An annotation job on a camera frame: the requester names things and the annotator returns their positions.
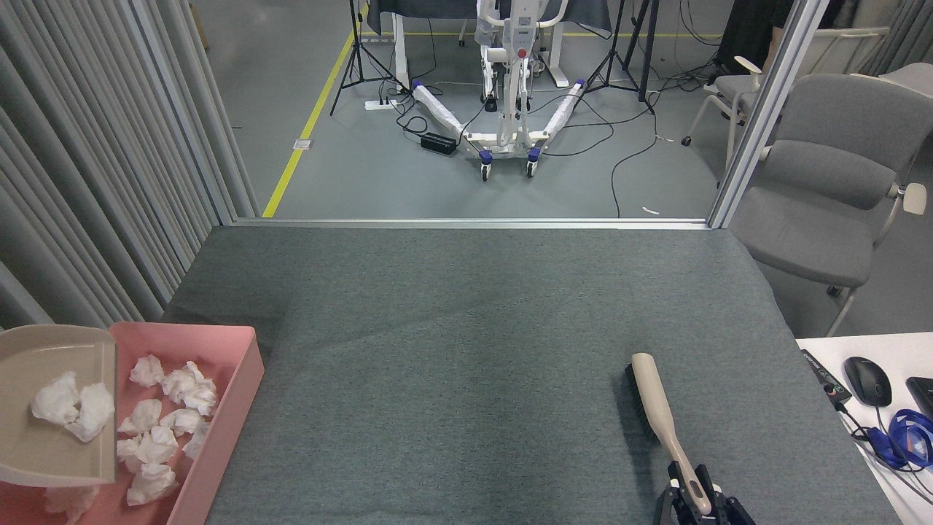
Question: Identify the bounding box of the grey curtain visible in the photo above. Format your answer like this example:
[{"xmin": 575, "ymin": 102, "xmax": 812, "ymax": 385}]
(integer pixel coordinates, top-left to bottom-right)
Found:
[
  {"xmin": 0, "ymin": 0, "xmax": 259, "ymax": 330},
  {"xmin": 824, "ymin": 0, "xmax": 933, "ymax": 77}
]

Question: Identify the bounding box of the black floor cable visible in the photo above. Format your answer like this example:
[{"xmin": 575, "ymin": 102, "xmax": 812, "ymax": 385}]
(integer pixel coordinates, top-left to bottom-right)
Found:
[{"xmin": 609, "ymin": 109, "xmax": 660, "ymax": 218}]

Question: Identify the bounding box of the white desk with dark cover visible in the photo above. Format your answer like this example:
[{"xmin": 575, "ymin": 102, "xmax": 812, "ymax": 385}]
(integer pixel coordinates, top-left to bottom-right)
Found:
[{"xmin": 364, "ymin": 0, "xmax": 613, "ymax": 92}]

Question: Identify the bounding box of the black computer mouse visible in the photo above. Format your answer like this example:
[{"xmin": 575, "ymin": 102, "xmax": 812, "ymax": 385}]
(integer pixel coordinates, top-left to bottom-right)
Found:
[{"xmin": 844, "ymin": 357, "xmax": 892, "ymax": 408}]

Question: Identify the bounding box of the white side table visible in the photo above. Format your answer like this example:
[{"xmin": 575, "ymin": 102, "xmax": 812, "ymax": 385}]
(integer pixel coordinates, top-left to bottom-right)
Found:
[{"xmin": 796, "ymin": 333, "xmax": 933, "ymax": 525}]

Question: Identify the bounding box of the silver aluminium post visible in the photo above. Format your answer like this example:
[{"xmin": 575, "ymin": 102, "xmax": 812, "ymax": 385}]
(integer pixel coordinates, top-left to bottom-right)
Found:
[{"xmin": 708, "ymin": 0, "xmax": 832, "ymax": 228}]

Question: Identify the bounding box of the black keyboard corner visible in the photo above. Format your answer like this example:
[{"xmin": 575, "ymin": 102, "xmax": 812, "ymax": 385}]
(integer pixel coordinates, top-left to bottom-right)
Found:
[{"xmin": 906, "ymin": 376, "xmax": 933, "ymax": 420}]

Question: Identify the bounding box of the black tripod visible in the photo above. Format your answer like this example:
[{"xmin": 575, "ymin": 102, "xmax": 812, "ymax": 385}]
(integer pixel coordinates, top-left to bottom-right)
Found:
[
  {"xmin": 329, "ymin": 0, "xmax": 409, "ymax": 117},
  {"xmin": 583, "ymin": 0, "xmax": 657, "ymax": 116}
]

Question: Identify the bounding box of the pink plastic bin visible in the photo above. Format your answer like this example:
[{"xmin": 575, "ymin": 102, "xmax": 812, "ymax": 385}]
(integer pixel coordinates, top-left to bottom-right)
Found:
[{"xmin": 0, "ymin": 322, "xmax": 265, "ymax": 525}]

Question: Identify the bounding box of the grey padded chair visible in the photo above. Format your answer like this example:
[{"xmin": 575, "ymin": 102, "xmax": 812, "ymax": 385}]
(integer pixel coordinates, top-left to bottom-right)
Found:
[{"xmin": 731, "ymin": 73, "xmax": 933, "ymax": 338}]

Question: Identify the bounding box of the white frame office chair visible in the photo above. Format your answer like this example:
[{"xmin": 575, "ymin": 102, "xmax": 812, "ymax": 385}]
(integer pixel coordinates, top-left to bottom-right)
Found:
[{"xmin": 682, "ymin": 28, "xmax": 891, "ymax": 176}]

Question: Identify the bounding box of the flat black device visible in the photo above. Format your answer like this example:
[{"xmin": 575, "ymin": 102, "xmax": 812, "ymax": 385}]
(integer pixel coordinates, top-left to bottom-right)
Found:
[{"xmin": 800, "ymin": 349, "xmax": 854, "ymax": 409}]

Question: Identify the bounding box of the white stand on wheels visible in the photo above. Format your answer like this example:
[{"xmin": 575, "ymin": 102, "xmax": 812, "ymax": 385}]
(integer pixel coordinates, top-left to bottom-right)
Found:
[{"xmin": 410, "ymin": 0, "xmax": 587, "ymax": 182}]

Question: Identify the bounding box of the blue lanyard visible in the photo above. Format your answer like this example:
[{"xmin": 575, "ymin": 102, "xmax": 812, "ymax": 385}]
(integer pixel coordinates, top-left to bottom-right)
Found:
[{"xmin": 867, "ymin": 408, "xmax": 933, "ymax": 470}]

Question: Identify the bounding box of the black upright post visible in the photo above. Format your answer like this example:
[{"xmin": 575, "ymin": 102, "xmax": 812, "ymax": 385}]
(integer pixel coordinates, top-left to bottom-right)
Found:
[{"xmin": 639, "ymin": 0, "xmax": 660, "ymax": 103}]

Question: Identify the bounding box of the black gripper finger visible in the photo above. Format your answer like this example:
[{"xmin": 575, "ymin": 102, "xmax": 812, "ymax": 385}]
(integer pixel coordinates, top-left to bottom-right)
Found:
[
  {"xmin": 655, "ymin": 479, "xmax": 698, "ymax": 525},
  {"xmin": 695, "ymin": 464, "xmax": 755, "ymax": 525}
]

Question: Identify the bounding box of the light grey chair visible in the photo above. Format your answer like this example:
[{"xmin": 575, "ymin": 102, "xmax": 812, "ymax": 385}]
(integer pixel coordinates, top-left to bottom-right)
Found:
[{"xmin": 878, "ymin": 62, "xmax": 933, "ymax": 99}]

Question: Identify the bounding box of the silver aluminium table rail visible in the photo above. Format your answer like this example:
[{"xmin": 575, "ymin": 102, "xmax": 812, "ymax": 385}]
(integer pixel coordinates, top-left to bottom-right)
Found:
[{"xmin": 233, "ymin": 217, "xmax": 711, "ymax": 230}]

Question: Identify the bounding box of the beige plastic dustpan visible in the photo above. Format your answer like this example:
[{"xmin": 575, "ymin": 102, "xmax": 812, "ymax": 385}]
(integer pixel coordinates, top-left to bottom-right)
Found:
[{"xmin": 0, "ymin": 324, "xmax": 117, "ymax": 487}]

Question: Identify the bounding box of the beige brush with black bristles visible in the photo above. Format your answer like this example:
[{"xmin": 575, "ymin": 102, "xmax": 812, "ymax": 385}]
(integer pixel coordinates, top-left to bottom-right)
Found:
[{"xmin": 625, "ymin": 353, "xmax": 713, "ymax": 516}]

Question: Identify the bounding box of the person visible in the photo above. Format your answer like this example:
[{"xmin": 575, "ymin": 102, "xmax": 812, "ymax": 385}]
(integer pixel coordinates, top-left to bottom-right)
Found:
[{"xmin": 718, "ymin": 0, "xmax": 795, "ymax": 74}]

